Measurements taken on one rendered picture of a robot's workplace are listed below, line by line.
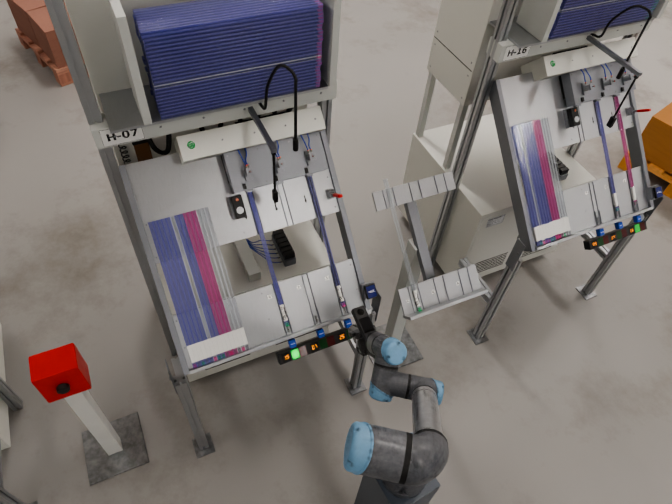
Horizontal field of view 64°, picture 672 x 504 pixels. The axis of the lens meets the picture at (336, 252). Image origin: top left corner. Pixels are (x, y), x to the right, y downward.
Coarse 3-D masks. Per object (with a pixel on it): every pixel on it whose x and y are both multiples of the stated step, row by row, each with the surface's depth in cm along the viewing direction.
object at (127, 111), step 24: (336, 0) 151; (120, 24) 131; (336, 24) 157; (336, 48) 163; (336, 72) 169; (120, 96) 163; (144, 96) 148; (288, 96) 169; (120, 120) 155; (144, 120) 153; (168, 120) 157; (240, 240) 224; (288, 264) 221
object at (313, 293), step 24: (336, 264) 195; (264, 288) 186; (288, 288) 189; (312, 288) 192; (336, 288) 195; (240, 312) 184; (264, 312) 187; (288, 312) 190; (312, 312) 193; (336, 312) 196; (264, 336) 187
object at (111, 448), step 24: (48, 360) 172; (72, 360) 172; (48, 384) 171; (72, 384) 177; (72, 408) 191; (96, 408) 202; (96, 432) 210; (120, 432) 235; (96, 456) 228; (120, 456) 228; (144, 456) 229; (96, 480) 222
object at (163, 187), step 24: (144, 168) 171; (168, 168) 174; (192, 168) 176; (216, 168) 179; (144, 192) 172; (168, 192) 174; (192, 192) 177; (216, 192) 179; (240, 192) 182; (264, 192) 185; (288, 192) 188; (144, 216) 172; (168, 216) 175; (216, 216) 180; (264, 216) 185; (288, 216) 188; (312, 216) 191
